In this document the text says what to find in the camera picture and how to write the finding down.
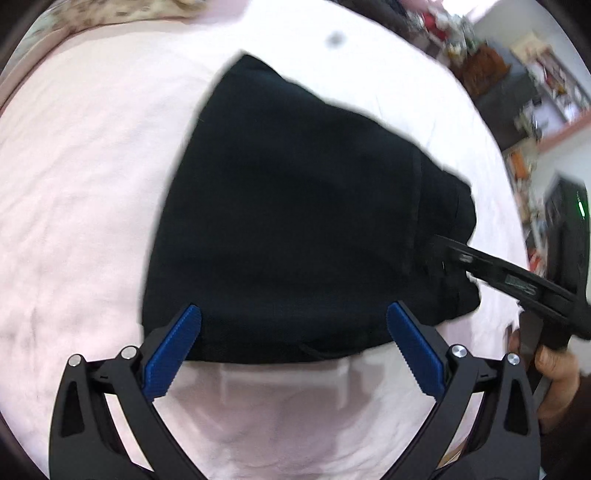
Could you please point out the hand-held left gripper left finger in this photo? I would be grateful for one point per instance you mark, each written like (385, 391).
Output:
(173, 350)

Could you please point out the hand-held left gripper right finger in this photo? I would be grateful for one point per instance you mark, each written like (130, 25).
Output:
(415, 350)

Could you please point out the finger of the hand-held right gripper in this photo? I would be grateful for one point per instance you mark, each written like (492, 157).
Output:
(489, 270)

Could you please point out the black pants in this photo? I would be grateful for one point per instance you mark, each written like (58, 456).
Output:
(286, 221)

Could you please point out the person's right forearm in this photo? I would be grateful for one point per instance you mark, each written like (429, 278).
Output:
(568, 454)

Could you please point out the person's right hand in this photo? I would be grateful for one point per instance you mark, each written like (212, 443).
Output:
(561, 374)

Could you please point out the pink bed sheet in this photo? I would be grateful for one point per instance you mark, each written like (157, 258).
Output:
(83, 207)

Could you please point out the grey cabinet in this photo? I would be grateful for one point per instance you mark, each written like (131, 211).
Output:
(508, 94)

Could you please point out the white bookshelf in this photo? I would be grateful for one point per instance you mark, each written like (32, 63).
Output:
(556, 78)

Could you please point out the wooden chair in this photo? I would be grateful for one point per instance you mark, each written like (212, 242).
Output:
(485, 64)

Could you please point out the bear print quilt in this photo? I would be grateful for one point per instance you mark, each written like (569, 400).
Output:
(115, 11)

